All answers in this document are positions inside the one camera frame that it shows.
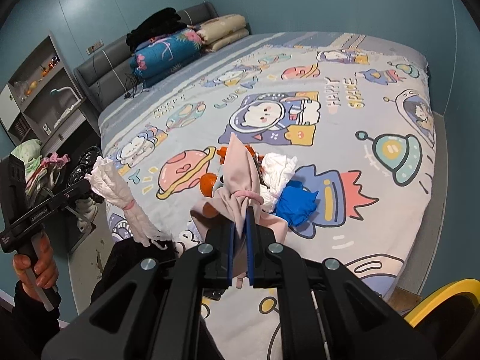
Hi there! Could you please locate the black charging cable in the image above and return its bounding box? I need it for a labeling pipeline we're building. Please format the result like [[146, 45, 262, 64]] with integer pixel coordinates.
[[122, 72, 152, 100]]

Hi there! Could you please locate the blue glove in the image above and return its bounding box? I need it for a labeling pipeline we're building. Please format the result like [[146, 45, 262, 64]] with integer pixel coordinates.
[[273, 180, 318, 228]]

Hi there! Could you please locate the orange peel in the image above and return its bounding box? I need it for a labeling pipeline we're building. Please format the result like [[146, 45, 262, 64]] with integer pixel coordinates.
[[199, 172, 218, 218]]

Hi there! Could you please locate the yellow rim trash bin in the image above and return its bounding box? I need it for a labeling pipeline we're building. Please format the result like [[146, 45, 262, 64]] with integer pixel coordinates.
[[403, 279, 479, 328]]

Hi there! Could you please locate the wall power socket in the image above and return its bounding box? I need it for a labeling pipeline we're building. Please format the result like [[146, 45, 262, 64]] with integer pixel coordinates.
[[86, 40, 104, 55]]

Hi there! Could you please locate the black clothing pile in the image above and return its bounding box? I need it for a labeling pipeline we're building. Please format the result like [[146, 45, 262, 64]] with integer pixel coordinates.
[[125, 7, 187, 52]]

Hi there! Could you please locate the pink cloth bundle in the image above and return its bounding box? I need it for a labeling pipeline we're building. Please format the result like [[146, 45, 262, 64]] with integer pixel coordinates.
[[190, 133, 288, 291]]

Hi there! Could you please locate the green white clothes pile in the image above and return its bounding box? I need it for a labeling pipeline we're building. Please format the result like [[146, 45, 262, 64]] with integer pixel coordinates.
[[11, 139, 70, 207]]

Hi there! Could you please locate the cartoon space bed sheet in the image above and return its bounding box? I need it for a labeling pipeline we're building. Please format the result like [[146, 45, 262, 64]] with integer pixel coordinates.
[[98, 33, 436, 298]]

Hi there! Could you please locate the blue floral folded quilt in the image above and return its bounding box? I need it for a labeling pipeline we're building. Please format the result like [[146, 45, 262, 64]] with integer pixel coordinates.
[[129, 28, 203, 88]]

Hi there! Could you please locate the grey bedside shelf unit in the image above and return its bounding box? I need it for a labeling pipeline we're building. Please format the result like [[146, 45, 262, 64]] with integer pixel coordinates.
[[1, 33, 82, 146]]

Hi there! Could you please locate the grey padded headboard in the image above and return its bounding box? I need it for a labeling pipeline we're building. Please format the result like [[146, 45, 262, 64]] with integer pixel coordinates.
[[73, 1, 219, 112]]

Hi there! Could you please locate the white tissue bundle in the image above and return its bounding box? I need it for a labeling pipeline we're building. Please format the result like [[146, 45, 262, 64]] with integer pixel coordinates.
[[85, 156, 173, 246]]

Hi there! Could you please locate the white crumpled tissue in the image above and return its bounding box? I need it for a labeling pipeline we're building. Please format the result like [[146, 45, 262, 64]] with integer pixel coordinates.
[[260, 153, 298, 213]]

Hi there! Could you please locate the beige folded quilt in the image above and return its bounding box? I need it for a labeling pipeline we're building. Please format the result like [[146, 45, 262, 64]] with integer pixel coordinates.
[[195, 14, 250, 52]]

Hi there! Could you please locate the orange snack wrapper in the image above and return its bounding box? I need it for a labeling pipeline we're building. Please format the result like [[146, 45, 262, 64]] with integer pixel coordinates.
[[216, 145, 264, 167]]

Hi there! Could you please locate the left hand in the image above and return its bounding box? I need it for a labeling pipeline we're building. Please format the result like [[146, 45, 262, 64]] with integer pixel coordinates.
[[13, 232, 59, 302]]

